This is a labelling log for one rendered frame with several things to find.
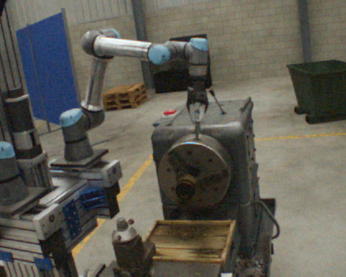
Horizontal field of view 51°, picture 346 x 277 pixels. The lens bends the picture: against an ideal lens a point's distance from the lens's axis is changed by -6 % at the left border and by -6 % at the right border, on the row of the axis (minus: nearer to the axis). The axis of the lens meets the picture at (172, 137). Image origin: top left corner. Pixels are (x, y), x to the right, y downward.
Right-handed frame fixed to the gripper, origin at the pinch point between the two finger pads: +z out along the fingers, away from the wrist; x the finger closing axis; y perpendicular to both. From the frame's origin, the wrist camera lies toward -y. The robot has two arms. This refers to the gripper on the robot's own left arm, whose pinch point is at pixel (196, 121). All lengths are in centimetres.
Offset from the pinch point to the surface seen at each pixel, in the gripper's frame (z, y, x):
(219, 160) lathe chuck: 13.1, -11.6, -8.8
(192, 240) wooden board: 41, -28, 3
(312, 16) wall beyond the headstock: -52, 888, -457
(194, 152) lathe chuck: 10.9, -7.8, 1.3
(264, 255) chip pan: 71, -2, -40
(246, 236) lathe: 58, -2, -28
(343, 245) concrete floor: 115, 62, -128
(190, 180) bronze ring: 18.8, -19.1, 4.0
